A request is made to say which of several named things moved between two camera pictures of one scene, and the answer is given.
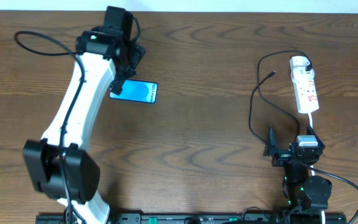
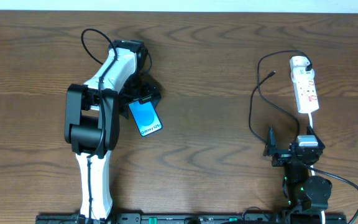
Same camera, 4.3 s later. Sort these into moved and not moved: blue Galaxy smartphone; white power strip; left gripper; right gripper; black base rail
Moved: blue Galaxy smartphone; left gripper
Not moved: white power strip; right gripper; black base rail
